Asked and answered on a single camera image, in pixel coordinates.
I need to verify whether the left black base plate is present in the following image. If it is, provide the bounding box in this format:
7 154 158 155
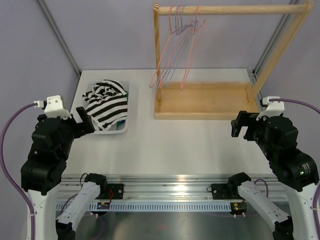
106 183 125 200

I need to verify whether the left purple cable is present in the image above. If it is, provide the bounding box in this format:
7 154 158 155
0 103 38 240

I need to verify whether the aluminium mounting rail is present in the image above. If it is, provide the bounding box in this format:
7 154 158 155
57 174 288 203

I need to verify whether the pink wire hanger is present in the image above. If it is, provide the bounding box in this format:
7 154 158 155
153 5 203 90
180 5 206 91
149 1 179 89

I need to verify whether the white slotted cable duct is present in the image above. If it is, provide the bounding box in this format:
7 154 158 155
56 201 232 213

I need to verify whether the clear plastic basket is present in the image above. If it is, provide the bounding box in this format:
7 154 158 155
72 79 130 135

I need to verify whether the wooden clothes rack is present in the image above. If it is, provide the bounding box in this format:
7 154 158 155
149 0 315 120

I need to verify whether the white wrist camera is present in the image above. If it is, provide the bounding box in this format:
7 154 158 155
256 96 285 121
33 95 72 120

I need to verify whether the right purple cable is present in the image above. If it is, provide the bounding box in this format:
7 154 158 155
268 98 320 240

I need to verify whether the black white striped tank top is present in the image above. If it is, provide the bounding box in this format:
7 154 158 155
82 79 128 132

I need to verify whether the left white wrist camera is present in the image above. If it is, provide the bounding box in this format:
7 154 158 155
33 95 72 120

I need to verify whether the purple cable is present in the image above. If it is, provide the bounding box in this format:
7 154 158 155
268 98 320 240
0 103 38 240

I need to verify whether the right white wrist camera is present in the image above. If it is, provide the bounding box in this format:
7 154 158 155
256 96 285 121

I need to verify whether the green tank top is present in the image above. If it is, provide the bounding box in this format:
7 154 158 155
116 92 129 129

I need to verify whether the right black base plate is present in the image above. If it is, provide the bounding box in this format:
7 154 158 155
206 183 232 200

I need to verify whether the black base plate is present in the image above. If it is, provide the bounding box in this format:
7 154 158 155
206 183 232 200
106 183 125 200

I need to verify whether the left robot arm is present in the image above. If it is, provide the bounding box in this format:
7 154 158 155
20 107 108 240

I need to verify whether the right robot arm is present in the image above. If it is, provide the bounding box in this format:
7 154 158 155
226 111 320 240

